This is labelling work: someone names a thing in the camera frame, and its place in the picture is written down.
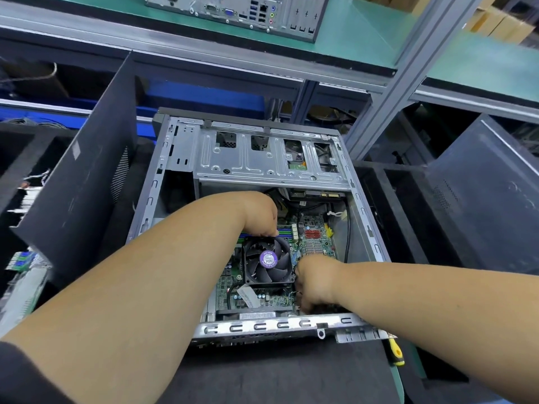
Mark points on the person's black left sleeve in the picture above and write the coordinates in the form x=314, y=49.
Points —
x=25, y=378

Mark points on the empty black foam tray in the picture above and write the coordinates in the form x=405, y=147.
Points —
x=404, y=231

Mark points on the person's right forearm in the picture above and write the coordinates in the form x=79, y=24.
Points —
x=446, y=315

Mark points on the grey computer case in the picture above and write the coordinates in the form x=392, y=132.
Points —
x=253, y=155

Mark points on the stack of cardboard boxes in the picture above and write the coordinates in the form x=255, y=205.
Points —
x=505, y=21

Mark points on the silver backed desktop computer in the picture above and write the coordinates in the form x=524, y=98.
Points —
x=253, y=12

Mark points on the person's left forearm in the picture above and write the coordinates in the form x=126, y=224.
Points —
x=126, y=307

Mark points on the green motherboard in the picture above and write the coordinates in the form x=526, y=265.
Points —
x=316, y=235

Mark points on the person's left hand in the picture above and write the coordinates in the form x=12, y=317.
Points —
x=257, y=213

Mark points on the person's right hand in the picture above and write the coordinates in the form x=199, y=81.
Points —
x=316, y=282

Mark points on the black upright side panel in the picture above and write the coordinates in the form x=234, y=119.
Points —
x=76, y=189

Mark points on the green upper shelf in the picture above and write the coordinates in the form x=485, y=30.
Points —
x=354, y=37

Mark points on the aluminium frame post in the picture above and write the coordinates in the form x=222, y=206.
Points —
x=404, y=80

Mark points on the grey side panel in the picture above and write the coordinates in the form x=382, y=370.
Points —
x=493, y=206

